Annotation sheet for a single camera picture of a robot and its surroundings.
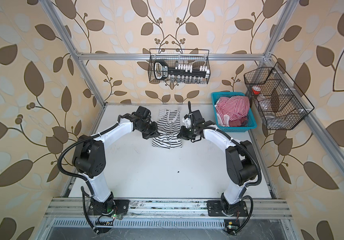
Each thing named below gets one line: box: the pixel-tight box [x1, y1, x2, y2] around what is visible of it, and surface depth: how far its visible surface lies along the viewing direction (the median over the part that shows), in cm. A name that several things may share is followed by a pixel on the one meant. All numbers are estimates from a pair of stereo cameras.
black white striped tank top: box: [152, 108, 183, 150], surface depth 104 cm
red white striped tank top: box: [214, 95, 250, 127], surface depth 104 cm
